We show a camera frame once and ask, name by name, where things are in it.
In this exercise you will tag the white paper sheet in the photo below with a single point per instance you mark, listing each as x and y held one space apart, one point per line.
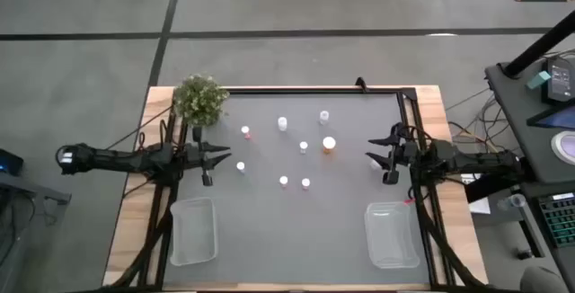
480 206

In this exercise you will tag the blue pill bottle white cap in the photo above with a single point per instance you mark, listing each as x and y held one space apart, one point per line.
241 166

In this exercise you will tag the large orange pill bottle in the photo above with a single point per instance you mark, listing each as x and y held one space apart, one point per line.
329 143

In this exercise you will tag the clear plastic bin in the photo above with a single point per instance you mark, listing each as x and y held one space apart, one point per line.
391 239
193 234

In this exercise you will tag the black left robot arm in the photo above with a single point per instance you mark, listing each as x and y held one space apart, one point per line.
112 160

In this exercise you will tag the grey metal stand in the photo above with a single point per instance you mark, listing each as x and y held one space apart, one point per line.
27 194

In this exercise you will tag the clear water bottle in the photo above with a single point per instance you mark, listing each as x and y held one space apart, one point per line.
512 201

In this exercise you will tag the potted plant white flowers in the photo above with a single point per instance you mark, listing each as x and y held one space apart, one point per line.
200 100

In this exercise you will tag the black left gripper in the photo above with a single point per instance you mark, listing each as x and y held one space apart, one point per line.
194 156

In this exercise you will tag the black table clamp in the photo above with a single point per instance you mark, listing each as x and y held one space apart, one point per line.
361 84

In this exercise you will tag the dark grey side desk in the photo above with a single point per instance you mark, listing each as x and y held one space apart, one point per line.
521 118

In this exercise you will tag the black device blue light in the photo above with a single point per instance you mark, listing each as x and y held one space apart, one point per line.
9 163

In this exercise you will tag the white round disc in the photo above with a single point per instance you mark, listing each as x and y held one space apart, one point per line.
567 147

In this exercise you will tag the pink pill bottle white cap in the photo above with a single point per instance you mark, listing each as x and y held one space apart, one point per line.
305 182
283 180

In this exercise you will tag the tablet with blue screen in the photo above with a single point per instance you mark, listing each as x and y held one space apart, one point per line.
557 118

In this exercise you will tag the green pill bottle white cap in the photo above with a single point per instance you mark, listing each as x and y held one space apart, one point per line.
303 145

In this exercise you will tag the black pole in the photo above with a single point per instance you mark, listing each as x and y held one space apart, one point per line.
539 46

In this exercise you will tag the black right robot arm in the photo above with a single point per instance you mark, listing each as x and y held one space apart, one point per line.
471 160

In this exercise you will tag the small teal box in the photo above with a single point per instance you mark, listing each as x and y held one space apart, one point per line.
538 80

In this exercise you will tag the grey table mat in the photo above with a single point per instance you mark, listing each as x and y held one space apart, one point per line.
269 239

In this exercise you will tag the keyboard with green keys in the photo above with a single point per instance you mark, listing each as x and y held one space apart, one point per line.
559 219

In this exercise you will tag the black power adapter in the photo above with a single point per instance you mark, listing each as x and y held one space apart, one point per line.
559 79

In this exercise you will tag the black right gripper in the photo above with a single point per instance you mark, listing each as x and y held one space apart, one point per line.
406 154

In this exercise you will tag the salmon pill bottle white cap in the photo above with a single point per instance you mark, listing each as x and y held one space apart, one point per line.
245 130

